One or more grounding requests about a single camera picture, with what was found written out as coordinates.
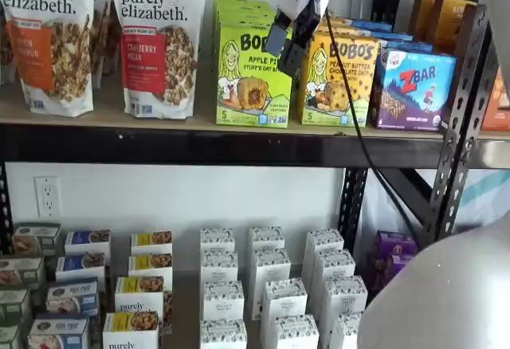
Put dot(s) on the green Bobo's apple pie box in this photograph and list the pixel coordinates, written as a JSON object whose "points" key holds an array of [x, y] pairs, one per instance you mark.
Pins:
{"points": [[253, 90], [239, 13], [239, 25], [239, 2]]}

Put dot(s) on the blue purple Zbar box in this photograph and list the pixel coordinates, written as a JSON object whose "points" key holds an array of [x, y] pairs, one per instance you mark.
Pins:
{"points": [[410, 46], [414, 94], [372, 25], [392, 37]]}

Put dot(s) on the black metal shelf rack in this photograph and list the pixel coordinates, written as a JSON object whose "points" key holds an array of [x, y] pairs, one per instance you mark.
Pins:
{"points": [[179, 143]]}

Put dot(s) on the large orange snack box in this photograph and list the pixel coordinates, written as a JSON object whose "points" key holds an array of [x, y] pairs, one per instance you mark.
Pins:
{"points": [[497, 104], [425, 10], [458, 20]]}

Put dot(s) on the wooden shelf board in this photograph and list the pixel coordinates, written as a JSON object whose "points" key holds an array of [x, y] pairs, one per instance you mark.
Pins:
{"points": [[107, 106]]}

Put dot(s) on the white floral print box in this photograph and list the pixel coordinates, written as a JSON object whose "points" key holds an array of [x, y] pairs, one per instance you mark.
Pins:
{"points": [[283, 297], [334, 263], [219, 265], [295, 333], [324, 239], [346, 331], [223, 299], [223, 335], [273, 265], [344, 295], [266, 237], [217, 237]]}

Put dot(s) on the purple snack box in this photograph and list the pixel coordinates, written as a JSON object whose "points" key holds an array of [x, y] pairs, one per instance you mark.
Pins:
{"points": [[388, 273], [396, 243]]}

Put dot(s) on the yellow white granola box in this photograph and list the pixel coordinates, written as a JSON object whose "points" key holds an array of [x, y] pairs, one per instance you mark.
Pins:
{"points": [[150, 263], [139, 297], [151, 239], [131, 331]]}

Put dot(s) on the blue white food box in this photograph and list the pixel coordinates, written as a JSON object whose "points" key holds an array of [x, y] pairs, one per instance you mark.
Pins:
{"points": [[73, 297], [79, 267], [60, 331], [87, 241]]}

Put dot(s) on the dark green food box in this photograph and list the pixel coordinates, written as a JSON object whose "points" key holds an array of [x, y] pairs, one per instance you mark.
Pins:
{"points": [[8, 337], [36, 239], [14, 305], [22, 273]]}

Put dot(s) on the red label granola bag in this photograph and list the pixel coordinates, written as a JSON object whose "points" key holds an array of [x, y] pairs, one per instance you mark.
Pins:
{"points": [[155, 50]]}

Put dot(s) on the orange label granola bag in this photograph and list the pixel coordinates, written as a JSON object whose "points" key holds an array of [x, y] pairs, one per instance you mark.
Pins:
{"points": [[48, 46]]}

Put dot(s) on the white patterned cartons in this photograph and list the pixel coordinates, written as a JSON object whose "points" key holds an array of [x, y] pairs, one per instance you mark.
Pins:
{"points": [[185, 293]]}

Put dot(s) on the white wall power outlet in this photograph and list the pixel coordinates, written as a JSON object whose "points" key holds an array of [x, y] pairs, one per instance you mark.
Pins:
{"points": [[48, 199]]}

